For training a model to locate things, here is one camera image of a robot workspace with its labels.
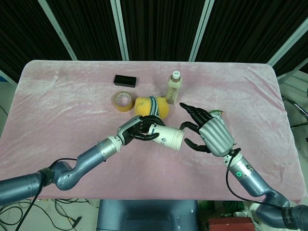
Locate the left five-finger robot hand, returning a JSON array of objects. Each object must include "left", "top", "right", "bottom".
[{"left": 116, "top": 115, "right": 167, "bottom": 146}]

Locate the yellow plush toy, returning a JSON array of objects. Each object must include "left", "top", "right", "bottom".
[{"left": 134, "top": 96, "right": 170, "bottom": 120}]

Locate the black partition panel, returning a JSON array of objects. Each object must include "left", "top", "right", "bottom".
[
  {"left": 45, "top": 0, "right": 124, "bottom": 61},
  {"left": 195, "top": 0, "right": 298, "bottom": 64},
  {"left": 119, "top": 0, "right": 208, "bottom": 61},
  {"left": 0, "top": 0, "right": 75, "bottom": 84}
]

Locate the white foam piece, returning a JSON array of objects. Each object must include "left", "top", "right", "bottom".
[{"left": 249, "top": 202, "right": 267, "bottom": 231}]

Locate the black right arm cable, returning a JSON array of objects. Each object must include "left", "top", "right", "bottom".
[{"left": 225, "top": 148, "right": 289, "bottom": 209}]

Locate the pink velvet tablecloth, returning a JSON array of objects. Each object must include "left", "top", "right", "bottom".
[{"left": 0, "top": 59, "right": 303, "bottom": 202}]

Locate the right five-finger robot hand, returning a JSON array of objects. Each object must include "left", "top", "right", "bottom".
[{"left": 179, "top": 103, "right": 235, "bottom": 157}]

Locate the white partition post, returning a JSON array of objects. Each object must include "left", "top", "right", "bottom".
[
  {"left": 110, "top": 0, "right": 130, "bottom": 61},
  {"left": 38, "top": 0, "right": 78, "bottom": 61},
  {"left": 0, "top": 69, "right": 18, "bottom": 85},
  {"left": 268, "top": 0, "right": 308, "bottom": 67},
  {"left": 188, "top": 0, "right": 218, "bottom": 62},
  {"left": 276, "top": 63, "right": 308, "bottom": 84}
]

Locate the blue-grey robot torso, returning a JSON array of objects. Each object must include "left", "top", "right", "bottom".
[{"left": 97, "top": 199, "right": 202, "bottom": 231}]

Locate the black rectangular box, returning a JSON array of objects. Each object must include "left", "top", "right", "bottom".
[{"left": 113, "top": 74, "right": 138, "bottom": 89}]

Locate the blue white striped sock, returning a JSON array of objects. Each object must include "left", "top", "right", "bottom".
[{"left": 147, "top": 96, "right": 159, "bottom": 117}]

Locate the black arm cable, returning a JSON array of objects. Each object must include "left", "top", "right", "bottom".
[
  {"left": 225, "top": 148, "right": 289, "bottom": 209},
  {"left": 23, "top": 157, "right": 79, "bottom": 221}
]

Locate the yellow packing tape roll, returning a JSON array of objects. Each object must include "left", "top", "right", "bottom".
[{"left": 112, "top": 90, "right": 133, "bottom": 113}]

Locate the green snack bag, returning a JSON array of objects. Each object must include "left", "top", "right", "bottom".
[{"left": 209, "top": 109, "right": 227, "bottom": 126}]

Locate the red box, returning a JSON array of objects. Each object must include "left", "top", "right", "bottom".
[{"left": 208, "top": 217, "right": 252, "bottom": 231}]

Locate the black floor cable tangle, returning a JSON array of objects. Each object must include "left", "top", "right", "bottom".
[{"left": 0, "top": 198, "right": 99, "bottom": 231}]

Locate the beige milk tea bottle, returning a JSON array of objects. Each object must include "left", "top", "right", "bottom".
[{"left": 165, "top": 70, "right": 183, "bottom": 105}]

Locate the metal chair frame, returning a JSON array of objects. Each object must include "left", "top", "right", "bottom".
[{"left": 282, "top": 88, "right": 308, "bottom": 130}]

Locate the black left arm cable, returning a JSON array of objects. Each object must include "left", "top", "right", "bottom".
[{"left": 23, "top": 157, "right": 79, "bottom": 221}]

